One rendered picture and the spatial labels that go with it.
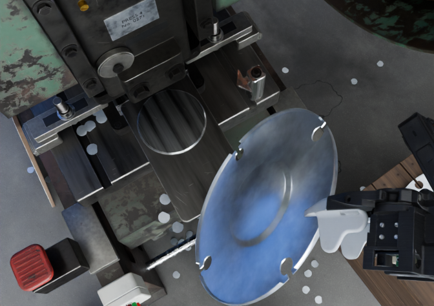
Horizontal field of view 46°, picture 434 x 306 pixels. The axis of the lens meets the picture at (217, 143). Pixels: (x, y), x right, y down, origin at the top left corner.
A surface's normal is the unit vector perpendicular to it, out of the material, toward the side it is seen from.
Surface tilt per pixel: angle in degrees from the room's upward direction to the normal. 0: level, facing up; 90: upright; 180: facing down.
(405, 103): 0
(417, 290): 0
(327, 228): 46
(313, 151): 56
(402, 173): 0
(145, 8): 90
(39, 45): 90
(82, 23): 90
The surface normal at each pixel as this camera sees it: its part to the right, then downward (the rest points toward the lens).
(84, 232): -0.03, -0.31
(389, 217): -0.72, -0.31
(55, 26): 0.50, 0.82
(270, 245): -0.79, -0.43
